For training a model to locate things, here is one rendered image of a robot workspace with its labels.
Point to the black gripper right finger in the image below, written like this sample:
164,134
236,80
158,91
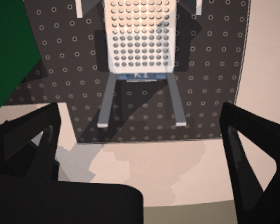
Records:
245,185

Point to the white well plate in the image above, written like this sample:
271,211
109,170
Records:
147,32

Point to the green open-top bin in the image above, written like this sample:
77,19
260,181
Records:
18,51

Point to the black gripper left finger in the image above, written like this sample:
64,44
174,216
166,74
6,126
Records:
16,133

